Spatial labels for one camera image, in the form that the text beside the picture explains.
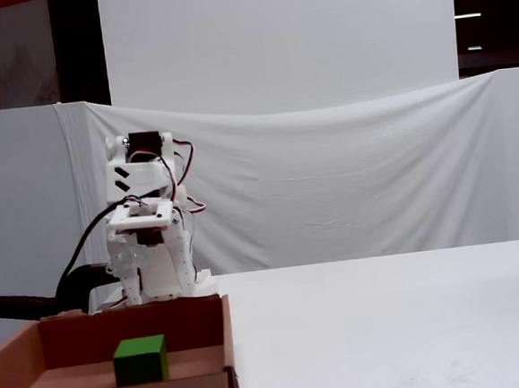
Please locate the green cube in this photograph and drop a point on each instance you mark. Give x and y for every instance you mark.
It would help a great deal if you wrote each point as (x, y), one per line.
(140, 360)

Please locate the white wrist camera mount plate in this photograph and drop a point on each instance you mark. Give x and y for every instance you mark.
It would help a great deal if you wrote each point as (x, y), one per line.
(122, 220)

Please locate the brown wooden panel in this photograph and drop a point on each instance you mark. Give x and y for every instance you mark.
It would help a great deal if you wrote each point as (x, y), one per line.
(10, 56)

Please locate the white backdrop board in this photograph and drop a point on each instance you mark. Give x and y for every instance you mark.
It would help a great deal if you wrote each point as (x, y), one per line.
(274, 35)

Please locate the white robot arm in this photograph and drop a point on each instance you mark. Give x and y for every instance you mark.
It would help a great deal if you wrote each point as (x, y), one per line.
(143, 178)

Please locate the white draped cloth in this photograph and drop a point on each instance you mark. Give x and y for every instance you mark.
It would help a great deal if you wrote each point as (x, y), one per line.
(330, 175)

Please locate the black post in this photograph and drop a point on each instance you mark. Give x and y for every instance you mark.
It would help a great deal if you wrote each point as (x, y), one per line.
(79, 46)

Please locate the grey partition panel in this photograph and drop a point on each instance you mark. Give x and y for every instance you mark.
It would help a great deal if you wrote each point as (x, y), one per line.
(17, 199)

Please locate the ceiling light strip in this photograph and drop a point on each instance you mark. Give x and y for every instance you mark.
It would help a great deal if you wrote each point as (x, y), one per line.
(468, 16)
(475, 47)

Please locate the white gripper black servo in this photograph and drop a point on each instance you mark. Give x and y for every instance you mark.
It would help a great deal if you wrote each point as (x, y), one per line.
(158, 280)

